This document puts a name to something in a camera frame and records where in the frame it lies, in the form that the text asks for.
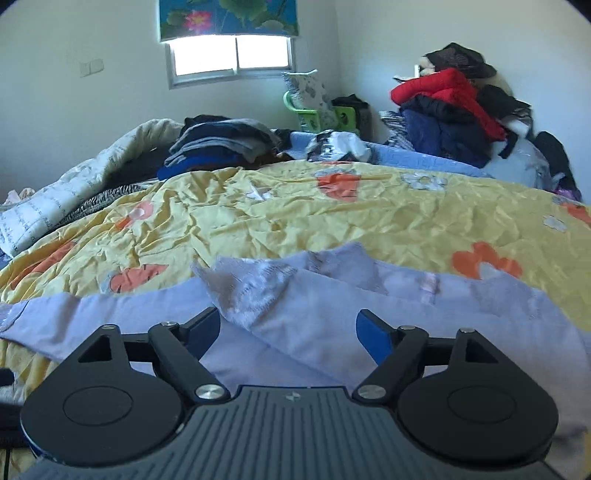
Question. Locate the red padded jacket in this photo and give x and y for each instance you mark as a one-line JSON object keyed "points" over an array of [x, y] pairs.
{"points": [[438, 87]]}

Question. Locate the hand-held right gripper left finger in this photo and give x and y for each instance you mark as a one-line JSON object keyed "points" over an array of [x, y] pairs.
{"points": [[207, 330]]}

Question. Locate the white printed quilt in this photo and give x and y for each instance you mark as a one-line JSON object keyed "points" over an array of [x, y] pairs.
{"points": [[46, 198]]}

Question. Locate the yellow carrot print blanket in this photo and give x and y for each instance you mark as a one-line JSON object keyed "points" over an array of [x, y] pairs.
{"points": [[277, 217]]}

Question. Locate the plastic-wrapped pale bedding bundle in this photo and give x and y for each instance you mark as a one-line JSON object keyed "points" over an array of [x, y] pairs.
{"points": [[521, 161]]}

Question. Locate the black mesh cloth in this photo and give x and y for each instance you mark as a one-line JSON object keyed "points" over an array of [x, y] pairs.
{"points": [[461, 57]]}

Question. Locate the purple plastic bag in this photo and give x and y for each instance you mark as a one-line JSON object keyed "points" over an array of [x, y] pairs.
{"points": [[567, 193]]}

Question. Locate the lavender lace-trimmed garment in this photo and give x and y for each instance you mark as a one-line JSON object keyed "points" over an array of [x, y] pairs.
{"points": [[295, 323]]}

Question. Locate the dark cloth on chair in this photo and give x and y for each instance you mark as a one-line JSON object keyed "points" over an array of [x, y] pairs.
{"points": [[351, 102]]}

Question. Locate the white wall socket plate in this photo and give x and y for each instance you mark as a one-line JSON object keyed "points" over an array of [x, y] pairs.
{"points": [[91, 67]]}

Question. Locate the crumpled white plastic bag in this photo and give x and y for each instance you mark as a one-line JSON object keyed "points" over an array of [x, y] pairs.
{"points": [[346, 143]]}

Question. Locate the grey patterned cushion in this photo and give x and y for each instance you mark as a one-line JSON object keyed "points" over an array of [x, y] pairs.
{"points": [[309, 90]]}

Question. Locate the navy blue garment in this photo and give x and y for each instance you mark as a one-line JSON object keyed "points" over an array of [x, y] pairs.
{"points": [[434, 129]]}

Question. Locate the checkered cloth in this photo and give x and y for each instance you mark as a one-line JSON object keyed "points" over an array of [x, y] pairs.
{"points": [[395, 131]]}

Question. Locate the green plastic chair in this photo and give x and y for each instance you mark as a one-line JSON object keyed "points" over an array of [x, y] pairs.
{"points": [[307, 117]]}

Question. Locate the floral roller blind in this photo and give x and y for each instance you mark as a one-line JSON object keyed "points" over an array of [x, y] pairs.
{"points": [[231, 16]]}

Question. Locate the black crumpled garment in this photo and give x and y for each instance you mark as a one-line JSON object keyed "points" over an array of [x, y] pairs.
{"points": [[501, 99]]}

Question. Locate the window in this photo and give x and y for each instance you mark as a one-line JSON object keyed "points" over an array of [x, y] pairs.
{"points": [[203, 55]]}

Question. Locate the grey striped cloth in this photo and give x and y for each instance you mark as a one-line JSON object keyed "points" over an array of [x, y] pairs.
{"points": [[106, 198]]}

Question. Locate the stack of folded dark clothes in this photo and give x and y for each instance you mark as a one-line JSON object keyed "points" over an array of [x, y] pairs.
{"points": [[217, 138]]}

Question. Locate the black draped jacket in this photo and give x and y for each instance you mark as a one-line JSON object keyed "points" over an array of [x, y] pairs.
{"points": [[554, 154]]}

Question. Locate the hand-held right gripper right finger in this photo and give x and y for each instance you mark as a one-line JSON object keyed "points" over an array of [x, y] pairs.
{"points": [[373, 333]]}

